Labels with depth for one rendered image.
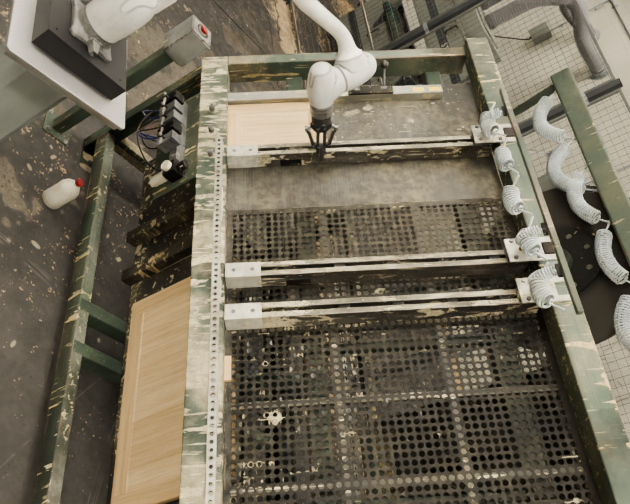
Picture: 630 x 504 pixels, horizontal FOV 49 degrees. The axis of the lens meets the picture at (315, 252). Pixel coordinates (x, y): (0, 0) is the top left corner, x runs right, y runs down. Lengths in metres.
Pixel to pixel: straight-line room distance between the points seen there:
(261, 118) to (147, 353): 1.10
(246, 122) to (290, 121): 0.19
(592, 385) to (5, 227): 2.32
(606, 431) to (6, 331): 2.16
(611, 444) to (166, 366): 1.58
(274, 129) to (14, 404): 1.49
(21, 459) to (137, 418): 0.43
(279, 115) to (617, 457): 1.86
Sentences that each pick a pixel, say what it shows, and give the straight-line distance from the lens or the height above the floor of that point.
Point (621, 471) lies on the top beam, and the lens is 2.26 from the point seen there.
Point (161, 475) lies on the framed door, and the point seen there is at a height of 0.49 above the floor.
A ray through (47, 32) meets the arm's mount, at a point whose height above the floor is 0.82.
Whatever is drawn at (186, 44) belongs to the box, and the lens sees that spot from 3.19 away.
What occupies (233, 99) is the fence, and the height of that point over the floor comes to 0.92.
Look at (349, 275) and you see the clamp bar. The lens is 2.47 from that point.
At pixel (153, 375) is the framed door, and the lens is 2.81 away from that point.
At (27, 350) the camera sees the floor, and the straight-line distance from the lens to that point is 3.00.
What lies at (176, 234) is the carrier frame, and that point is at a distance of 3.17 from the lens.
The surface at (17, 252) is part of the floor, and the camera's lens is 3.15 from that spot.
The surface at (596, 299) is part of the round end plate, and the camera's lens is 3.03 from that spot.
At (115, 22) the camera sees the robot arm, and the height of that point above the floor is 0.97.
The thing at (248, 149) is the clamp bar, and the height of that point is 1.00.
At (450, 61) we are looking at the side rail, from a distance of 3.43.
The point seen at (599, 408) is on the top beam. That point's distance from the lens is 2.32.
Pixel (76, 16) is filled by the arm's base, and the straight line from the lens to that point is 2.67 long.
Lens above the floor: 2.20
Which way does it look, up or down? 24 degrees down
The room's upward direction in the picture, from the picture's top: 66 degrees clockwise
